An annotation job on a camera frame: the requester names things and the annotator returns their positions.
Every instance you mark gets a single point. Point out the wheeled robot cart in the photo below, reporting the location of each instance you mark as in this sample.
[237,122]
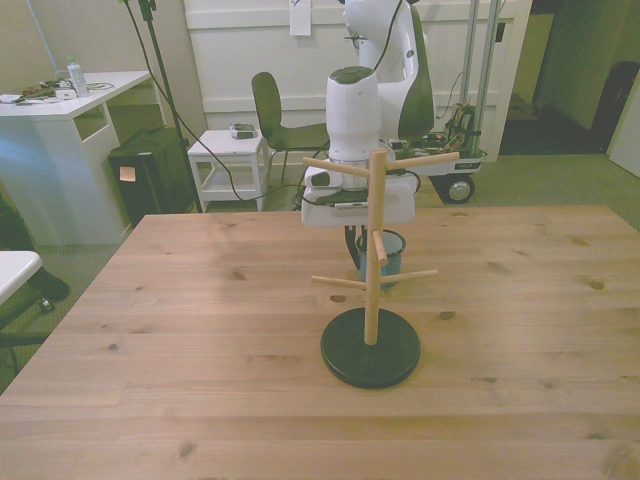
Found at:
[457,167]

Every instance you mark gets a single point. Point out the black tripod stand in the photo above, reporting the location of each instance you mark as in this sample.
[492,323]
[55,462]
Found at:
[165,100]

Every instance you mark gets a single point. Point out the white paper sheet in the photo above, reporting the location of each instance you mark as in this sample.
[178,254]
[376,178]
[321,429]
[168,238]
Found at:
[300,17]

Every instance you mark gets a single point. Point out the blue enamel mug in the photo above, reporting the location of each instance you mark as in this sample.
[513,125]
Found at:
[393,247]

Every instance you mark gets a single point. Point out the white rounded table edge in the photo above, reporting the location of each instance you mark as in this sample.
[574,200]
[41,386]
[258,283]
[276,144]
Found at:
[15,270]

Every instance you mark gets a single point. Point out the clear plastic bottle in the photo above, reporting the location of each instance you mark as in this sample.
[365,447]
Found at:
[78,77]

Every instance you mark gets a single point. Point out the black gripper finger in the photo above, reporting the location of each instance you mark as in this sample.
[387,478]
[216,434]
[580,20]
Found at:
[352,245]

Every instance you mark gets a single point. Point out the small grey device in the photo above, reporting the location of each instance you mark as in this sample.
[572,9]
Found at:
[243,132]

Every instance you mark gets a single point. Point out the small white box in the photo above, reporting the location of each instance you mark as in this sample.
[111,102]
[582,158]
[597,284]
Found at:
[64,94]

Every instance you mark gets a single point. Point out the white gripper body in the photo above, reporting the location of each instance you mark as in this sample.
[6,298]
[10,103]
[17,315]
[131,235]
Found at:
[395,205]

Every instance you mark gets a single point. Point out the black computer tower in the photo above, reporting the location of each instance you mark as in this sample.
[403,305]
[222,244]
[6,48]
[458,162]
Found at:
[150,180]

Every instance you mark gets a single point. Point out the white desk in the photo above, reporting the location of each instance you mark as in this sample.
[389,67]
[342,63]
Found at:
[45,165]

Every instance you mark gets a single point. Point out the wooden mug tree black base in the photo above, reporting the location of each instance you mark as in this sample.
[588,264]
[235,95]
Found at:
[371,357]

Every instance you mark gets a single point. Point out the white square stool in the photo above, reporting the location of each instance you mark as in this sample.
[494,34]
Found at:
[225,147]

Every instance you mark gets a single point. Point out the black chair base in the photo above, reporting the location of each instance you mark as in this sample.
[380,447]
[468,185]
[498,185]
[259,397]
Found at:
[20,340]

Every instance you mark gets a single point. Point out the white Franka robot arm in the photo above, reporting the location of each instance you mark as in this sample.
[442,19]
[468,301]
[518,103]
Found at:
[352,115]

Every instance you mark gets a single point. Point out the dark olive chair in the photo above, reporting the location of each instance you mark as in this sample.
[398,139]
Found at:
[270,110]

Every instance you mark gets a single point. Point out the black tall case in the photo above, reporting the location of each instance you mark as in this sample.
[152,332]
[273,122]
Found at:
[612,110]

